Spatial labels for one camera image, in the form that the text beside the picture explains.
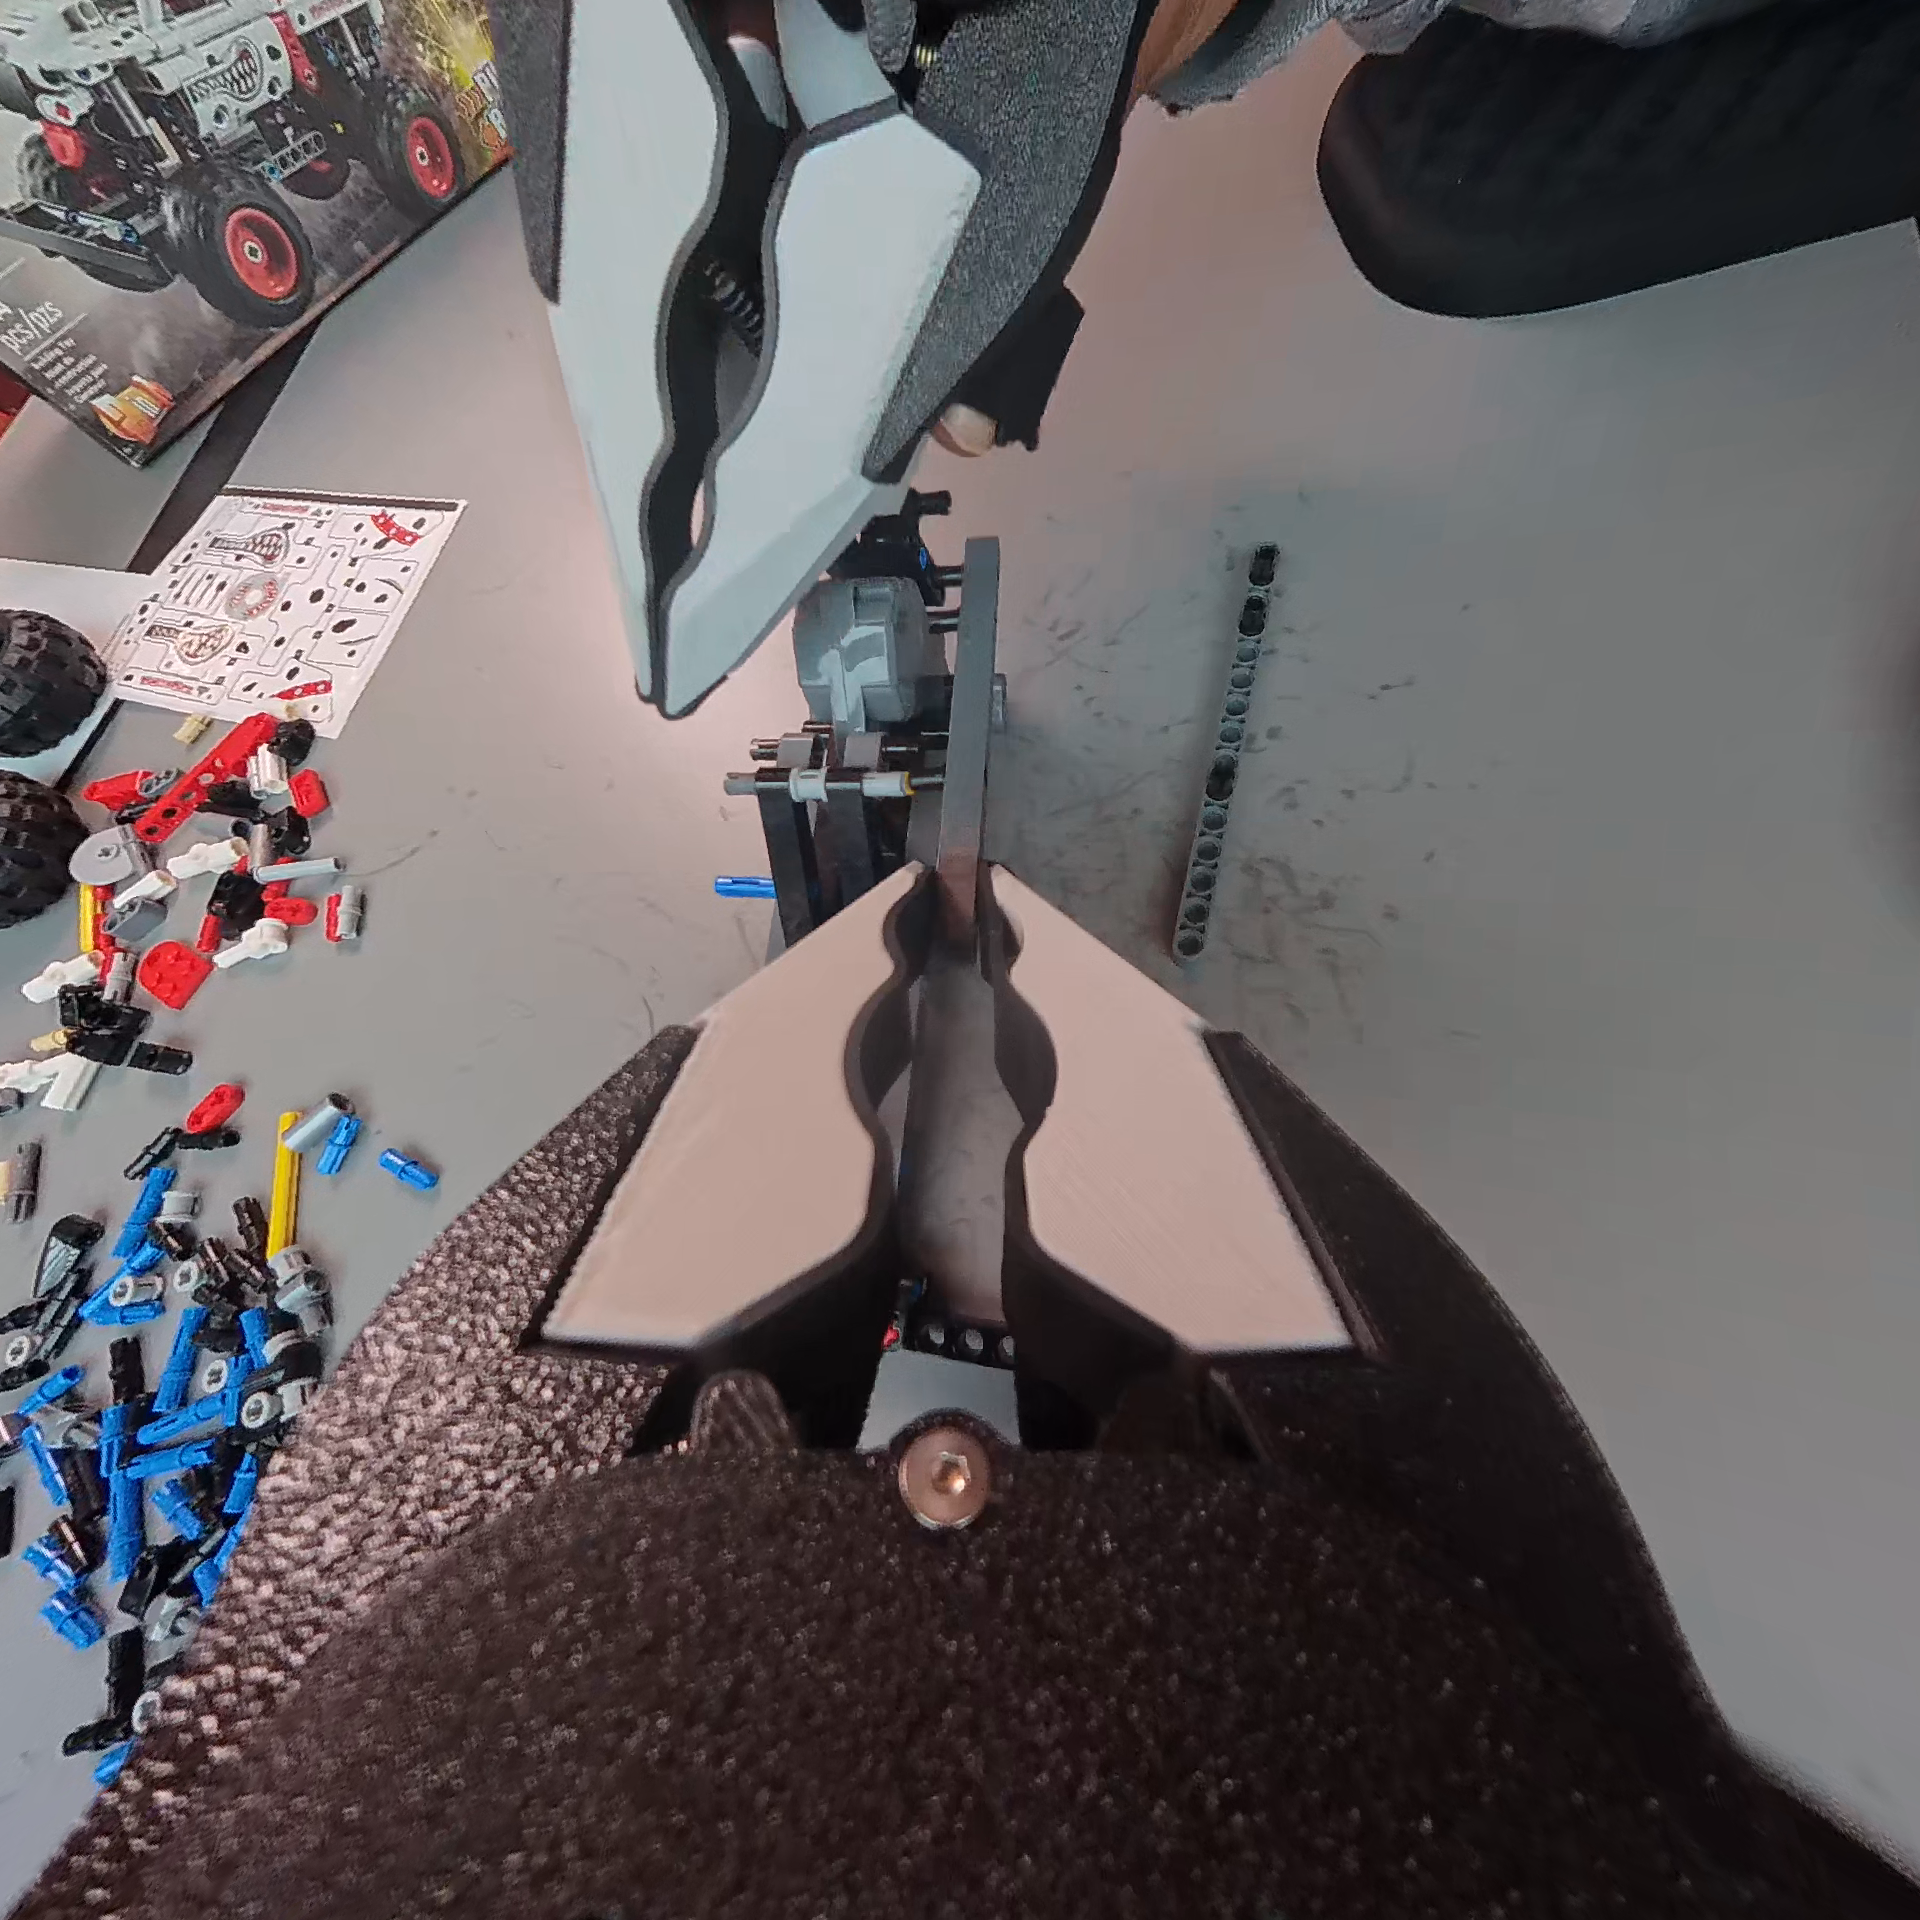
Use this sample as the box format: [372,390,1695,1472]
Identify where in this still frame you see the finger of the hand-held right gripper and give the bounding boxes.
[548,0,784,706]
[657,0,989,717]

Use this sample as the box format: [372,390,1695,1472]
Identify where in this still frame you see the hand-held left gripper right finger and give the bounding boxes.
[981,866,1360,1446]

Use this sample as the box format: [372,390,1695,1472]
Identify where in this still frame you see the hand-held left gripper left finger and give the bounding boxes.
[536,866,928,1442]

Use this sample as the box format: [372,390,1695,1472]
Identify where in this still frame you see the toy truck chassis assembly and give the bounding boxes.
[714,486,1031,1369]

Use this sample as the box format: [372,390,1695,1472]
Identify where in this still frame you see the long grey perforated beam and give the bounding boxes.
[931,535,1013,944]

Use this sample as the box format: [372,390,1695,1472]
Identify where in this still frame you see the long grey beam with pins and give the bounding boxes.
[1168,539,1287,965]

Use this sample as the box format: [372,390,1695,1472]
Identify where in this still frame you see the person's right forearm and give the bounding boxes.
[1149,0,1516,119]

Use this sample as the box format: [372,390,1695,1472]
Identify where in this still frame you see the person's right hand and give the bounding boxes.
[928,0,1259,461]

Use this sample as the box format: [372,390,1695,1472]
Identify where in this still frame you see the toy truck set box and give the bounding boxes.
[0,0,512,473]

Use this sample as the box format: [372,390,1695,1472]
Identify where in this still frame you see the white sticker sheet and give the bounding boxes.
[112,486,467,742]

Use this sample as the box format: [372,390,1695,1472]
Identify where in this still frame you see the pile of blue black pins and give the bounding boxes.
[0,1079,343,1790]

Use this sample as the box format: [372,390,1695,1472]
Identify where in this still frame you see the pile of toy brick pieces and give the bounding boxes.
[0,710,372,1119]

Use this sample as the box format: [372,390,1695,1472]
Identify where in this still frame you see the black rubber toy tyre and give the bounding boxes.
[0,773,90,933]
[0,605,118,755]

